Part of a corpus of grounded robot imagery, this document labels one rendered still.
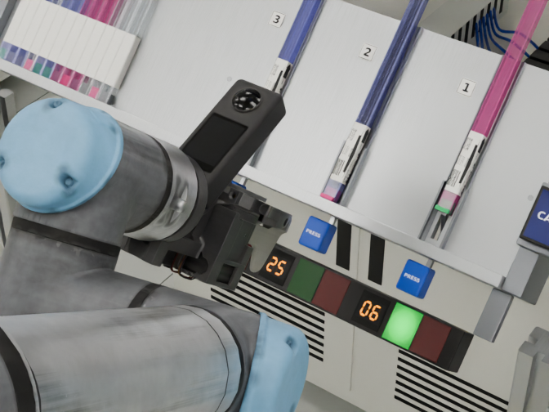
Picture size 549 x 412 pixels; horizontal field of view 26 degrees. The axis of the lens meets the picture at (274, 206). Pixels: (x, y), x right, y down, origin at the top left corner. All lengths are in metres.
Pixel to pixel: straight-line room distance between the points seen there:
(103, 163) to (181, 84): 0.51
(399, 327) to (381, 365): 0.63
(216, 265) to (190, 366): 0.31
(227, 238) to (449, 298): 0.70
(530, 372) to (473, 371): 0.51
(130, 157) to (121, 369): 0.26
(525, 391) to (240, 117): 0.41
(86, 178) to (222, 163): 0.19
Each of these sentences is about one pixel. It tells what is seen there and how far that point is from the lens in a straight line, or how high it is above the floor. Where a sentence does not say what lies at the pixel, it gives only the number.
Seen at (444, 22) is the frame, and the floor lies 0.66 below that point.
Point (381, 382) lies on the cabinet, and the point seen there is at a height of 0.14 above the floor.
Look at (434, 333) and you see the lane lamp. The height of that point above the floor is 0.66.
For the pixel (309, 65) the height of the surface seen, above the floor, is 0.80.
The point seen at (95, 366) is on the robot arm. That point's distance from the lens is 0.54.
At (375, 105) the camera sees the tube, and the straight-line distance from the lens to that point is 1.15.
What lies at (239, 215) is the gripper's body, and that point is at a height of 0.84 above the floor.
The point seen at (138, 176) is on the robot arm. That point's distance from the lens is 0.81.
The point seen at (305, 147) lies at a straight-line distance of 1.19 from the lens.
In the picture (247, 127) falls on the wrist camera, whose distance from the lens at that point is 0.94.
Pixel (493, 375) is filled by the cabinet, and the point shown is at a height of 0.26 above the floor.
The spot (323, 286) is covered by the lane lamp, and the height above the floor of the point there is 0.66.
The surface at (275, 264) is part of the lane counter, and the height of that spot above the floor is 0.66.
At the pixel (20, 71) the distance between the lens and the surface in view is 1.36.
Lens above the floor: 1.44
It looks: 39 degrees down
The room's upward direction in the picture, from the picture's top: straight up
